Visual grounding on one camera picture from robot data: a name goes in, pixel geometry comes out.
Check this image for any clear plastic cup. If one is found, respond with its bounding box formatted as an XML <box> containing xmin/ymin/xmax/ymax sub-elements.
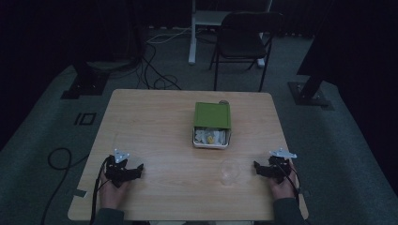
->
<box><xmin>219</xmin><ymin>158</ymin><xmax>241</xmax><ymax>187</ymax></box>

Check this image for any hand-held gripper cable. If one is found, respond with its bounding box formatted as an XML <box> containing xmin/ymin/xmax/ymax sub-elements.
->
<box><xmin>89</xmin><ymin>155</ymin><xmax>115</xmax><ymax>225</ymax></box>
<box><xmin>276</xmin><ymin>161</ymin><xmax>302</xmax><ymax>208</ymax></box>

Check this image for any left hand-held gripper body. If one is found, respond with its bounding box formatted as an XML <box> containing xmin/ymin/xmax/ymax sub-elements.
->
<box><xmin>104</xmin><ymin>148</ymin><xmax>131</xmax><ymax>188</ymax></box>

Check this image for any white box tray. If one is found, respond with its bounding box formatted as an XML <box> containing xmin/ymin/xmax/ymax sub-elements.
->
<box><xmin>191</xmin><ymin>126</ymin><xmax>233</xmax><ymax>150</ymax></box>

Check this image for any black floor cable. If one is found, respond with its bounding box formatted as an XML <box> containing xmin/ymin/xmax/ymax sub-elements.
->
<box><xmin>39</xmin><ymin>147</ymin><xmax>90</xmax><ymax>225</ymax></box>

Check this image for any person's left hand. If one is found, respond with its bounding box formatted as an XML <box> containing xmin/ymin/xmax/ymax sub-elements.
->
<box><xmin>99</xmin><ymin>178</ymin><xmax>133</xmax><ymax>210</ymax></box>

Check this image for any pile of white packets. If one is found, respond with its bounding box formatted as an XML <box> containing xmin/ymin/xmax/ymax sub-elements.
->
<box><xmin>194</xmin><ymin>127</ymin><xmax>227</xmax><ymax>146</ymax></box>

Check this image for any person's right hand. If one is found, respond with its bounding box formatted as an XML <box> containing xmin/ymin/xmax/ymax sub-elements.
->
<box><xmin>268</xmin><ymin>161</ymin><xmax>299</xmax><ymax>202</ymax></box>

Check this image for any left hand-held gripper cable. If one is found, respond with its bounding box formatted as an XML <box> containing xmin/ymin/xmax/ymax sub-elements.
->
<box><xmin>89</xmin><ymin>155</ymin><xmax>115</xmax><ymax>225</ymax></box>

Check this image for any white desk frame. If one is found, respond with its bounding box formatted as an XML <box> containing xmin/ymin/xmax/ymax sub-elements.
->
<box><xmin>188</xmin><ymin>0</ymin><xmax>274</xmax><ymax>68</ymax></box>

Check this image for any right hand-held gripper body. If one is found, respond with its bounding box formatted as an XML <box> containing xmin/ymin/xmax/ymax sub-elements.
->
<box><xmin>266</xmin><ymin>147</ymin><xmax>298</xmax><ymax>185</ymax></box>

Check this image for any black cable bundle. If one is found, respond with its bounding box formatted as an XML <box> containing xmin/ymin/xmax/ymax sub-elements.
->
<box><xmin>136</xmin><ymin>41</ymin><xmax>183</xmax><ymax>92</ymax></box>

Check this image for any right hand-held gripper cable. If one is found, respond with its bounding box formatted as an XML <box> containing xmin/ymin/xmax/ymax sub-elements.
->
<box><xmin>276</xmin><ymin>161</ymin><xmax>302</xmax><ymax>208</ymax></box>

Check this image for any black stand base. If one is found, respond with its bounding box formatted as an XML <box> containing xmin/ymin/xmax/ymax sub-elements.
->
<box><xmin>287</xmin><ymin>74</ymin><xmax>335</xmax><ymax>112</ymax></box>
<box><xmin>60</xmin><ymin>61</ymin><xmax>111</xmax><ymax>100</ymax></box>

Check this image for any white cable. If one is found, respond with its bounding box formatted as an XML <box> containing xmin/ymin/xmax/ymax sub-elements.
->
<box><xmin>145</xmin><ymin>26</ymin><xmax>192</xmax><ymax>45</ymax></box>

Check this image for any green sliding box lid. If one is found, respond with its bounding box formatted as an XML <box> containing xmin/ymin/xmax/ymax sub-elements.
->
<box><xmin>193</xmin><ymin>101</ymin><xmax>232</xmax><ymax>130</ymax></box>

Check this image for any black folding chair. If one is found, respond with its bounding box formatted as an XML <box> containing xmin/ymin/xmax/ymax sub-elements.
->
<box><xmin>208</xmin><ymin>11</ymin><xmax>284</xmax><ymax>93</ymax></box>

